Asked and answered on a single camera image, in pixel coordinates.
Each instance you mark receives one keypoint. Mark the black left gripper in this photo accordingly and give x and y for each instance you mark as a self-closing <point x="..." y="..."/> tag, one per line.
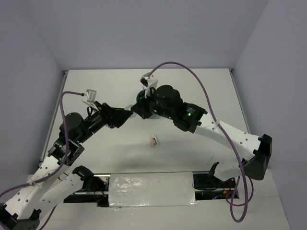
<point x="116" y="118"/>

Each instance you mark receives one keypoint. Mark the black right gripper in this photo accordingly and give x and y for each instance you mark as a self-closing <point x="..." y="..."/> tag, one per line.
<point x="140" y="108"/>

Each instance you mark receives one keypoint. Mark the pink mini stapler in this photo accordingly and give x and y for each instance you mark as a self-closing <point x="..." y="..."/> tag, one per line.
<point x="154" y="140"/>

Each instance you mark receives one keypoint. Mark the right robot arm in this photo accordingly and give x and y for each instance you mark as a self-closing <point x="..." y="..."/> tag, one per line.
<point x="254" y="152"/>

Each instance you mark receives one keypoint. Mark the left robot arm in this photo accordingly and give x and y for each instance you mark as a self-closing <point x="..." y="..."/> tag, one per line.
<point x="25" y="210"/>

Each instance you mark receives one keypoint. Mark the teal round desk organizer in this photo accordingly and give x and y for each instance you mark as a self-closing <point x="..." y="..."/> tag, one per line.
<point x="140" y="99"/>

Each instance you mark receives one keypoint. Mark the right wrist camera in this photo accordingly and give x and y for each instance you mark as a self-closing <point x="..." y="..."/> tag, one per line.
<point x="148" y="81"/>

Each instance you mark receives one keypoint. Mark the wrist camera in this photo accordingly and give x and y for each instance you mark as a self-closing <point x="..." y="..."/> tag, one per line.
<point x="89" y="98"/>
<point x="148" y="81"/>

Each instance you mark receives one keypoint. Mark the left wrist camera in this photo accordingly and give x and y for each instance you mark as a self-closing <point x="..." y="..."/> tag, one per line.
<point x="89" y="98"/>

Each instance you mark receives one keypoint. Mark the right aluminium table rail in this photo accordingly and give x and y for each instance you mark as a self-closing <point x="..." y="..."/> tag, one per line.
<point x="240" y="121"/>

